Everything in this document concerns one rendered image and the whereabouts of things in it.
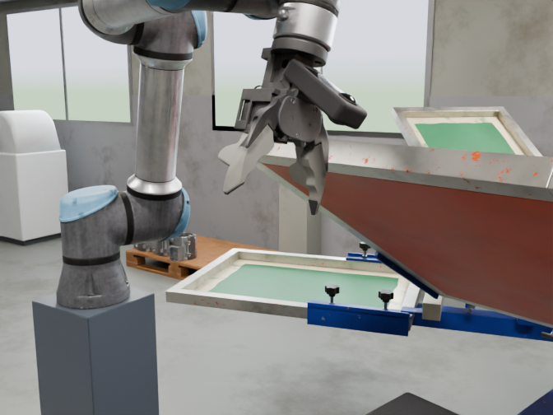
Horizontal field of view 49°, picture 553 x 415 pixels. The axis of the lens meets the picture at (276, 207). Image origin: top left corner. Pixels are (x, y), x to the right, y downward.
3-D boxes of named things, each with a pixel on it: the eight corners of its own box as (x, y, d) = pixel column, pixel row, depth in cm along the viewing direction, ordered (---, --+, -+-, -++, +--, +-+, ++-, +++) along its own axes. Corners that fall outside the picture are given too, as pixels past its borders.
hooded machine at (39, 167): (-15, 237, 684) (-27, 110, 658) (33, 227, 734) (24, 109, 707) (23, 247, 643) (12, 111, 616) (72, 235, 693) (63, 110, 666)
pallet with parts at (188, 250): (121, 268, 568) (118, 229, 561) (186, 247, 643) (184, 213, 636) (234, 293, 495) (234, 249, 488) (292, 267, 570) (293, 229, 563)
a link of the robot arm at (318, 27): (350, 23, 75) (304, -3, 69) (341, 59, 75) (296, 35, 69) (307, 28, 80) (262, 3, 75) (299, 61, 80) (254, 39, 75)
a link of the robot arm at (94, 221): (54, 249, 128) (50, 186, 125) (117, 241, 135) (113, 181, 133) (69, 263, 118) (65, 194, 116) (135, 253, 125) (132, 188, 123)
